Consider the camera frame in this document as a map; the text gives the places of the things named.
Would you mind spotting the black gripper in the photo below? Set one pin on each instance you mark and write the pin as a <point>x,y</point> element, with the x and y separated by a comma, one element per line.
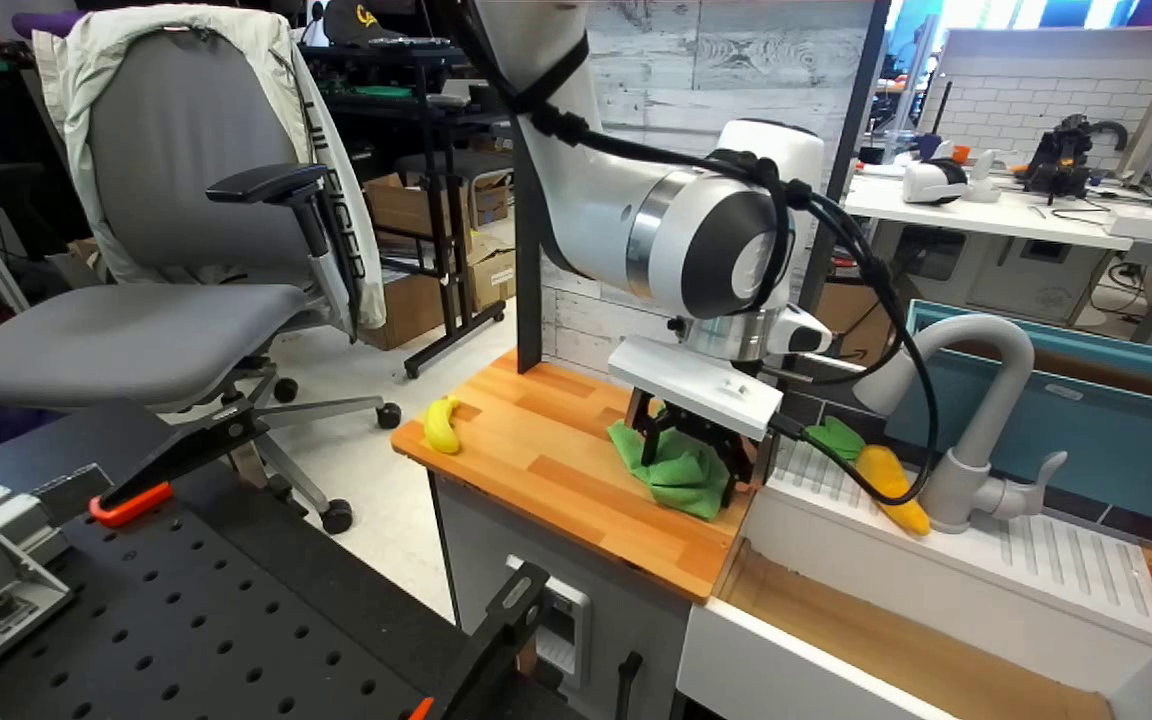
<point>697,428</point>

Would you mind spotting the green towel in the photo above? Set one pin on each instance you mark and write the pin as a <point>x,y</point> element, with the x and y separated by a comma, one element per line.
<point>671,477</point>

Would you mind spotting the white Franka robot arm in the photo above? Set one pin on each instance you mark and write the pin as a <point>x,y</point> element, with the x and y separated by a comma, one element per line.
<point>600,200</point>

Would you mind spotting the wooden kitchen countertop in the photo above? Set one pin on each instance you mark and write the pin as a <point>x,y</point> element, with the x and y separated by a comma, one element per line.
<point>560,461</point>

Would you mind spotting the yellow toy corn cob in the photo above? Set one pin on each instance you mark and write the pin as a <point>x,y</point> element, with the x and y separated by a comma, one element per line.
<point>888,482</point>

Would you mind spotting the white kitchen cabinet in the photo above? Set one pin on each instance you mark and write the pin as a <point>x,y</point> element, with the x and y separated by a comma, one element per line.
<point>560,605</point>

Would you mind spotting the yellow toy banana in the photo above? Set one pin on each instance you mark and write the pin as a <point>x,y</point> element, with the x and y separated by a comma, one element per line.
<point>441,427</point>

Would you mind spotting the black table clamp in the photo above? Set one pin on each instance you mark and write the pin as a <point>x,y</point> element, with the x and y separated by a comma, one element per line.
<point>502,643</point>

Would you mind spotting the grey toy faucet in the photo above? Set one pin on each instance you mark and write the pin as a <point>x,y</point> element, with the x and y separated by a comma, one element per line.
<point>983,400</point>

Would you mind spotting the white toy sink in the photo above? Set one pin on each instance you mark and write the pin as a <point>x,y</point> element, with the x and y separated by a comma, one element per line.
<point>961,572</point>

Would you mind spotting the cardboard box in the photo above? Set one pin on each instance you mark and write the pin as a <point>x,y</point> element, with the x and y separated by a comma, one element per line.
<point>439,246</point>

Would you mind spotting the white desk device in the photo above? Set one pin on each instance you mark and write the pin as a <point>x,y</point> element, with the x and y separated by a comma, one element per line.
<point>939,180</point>

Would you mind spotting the black metal rack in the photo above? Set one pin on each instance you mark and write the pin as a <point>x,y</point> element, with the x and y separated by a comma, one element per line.
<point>439,163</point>

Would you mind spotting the white brick backdrop panel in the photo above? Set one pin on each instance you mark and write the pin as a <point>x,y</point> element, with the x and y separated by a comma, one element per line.
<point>722,61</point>

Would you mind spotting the white desk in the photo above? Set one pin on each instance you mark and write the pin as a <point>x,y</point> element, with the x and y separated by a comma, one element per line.
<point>1017,223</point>

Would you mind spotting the beige jacket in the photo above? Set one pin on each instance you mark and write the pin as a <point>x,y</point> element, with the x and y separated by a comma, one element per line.
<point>336,200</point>

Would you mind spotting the black desk device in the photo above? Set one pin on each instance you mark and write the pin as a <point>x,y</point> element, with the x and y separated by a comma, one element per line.
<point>1070,153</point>

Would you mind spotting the white board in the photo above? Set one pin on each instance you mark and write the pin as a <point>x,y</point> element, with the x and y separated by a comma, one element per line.
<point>1059,85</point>

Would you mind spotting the grey office chair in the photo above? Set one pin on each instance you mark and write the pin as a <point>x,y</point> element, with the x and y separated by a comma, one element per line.
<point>163,314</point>

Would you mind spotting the black perforated table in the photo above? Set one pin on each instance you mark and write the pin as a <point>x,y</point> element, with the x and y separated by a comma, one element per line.
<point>163,623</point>

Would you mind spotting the black frame post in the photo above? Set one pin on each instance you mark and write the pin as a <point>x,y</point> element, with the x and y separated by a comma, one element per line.
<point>853,133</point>
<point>530,301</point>

